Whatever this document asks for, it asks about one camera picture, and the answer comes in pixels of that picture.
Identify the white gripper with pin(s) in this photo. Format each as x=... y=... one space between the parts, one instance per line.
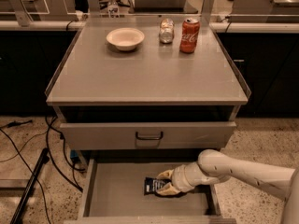
x=177 y=178

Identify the blue rxbar blueberry wrapper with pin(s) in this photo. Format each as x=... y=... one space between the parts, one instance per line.
x=151 y=185

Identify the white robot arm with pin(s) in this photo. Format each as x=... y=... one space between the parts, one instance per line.
x=213 y=167

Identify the grey top drawer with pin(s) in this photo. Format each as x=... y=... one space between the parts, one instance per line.
x=147 y=135

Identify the open grey middle drawer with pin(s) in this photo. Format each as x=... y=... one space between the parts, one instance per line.
x=114 y=194

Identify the grey metal drawer cabinet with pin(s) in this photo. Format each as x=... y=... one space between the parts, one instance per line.
x=97 y=83

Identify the black bar on floor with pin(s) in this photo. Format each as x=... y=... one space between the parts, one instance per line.
x=43 y=158

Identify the red coca-cola can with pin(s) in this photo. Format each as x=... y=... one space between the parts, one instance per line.
x=190 y=32

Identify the clear glass jar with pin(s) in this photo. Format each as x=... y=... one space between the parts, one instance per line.
x=166 y=33

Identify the white paper bowl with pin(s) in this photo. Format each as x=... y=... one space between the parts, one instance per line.
x=125 y=39

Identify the clear plastic water bottle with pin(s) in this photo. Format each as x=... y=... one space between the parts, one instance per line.
x=113 y=9

